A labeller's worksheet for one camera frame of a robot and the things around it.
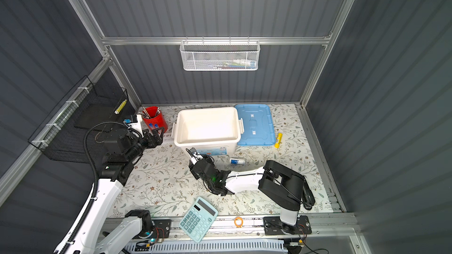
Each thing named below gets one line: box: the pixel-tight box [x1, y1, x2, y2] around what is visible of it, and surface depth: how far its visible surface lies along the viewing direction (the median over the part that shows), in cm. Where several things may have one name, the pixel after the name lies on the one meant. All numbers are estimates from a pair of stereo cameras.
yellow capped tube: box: [274, 132, 284, 149], surface depth 103 cm
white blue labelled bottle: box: [229, 158, 247, 166], surface depth 93 cm
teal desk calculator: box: [178, 196, 219, 243], surface depth 76 cm
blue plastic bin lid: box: [234, 104, 276, 147], surface depth 111 cm
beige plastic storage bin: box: [171, 107, 245, 156], surface depth 96 cm
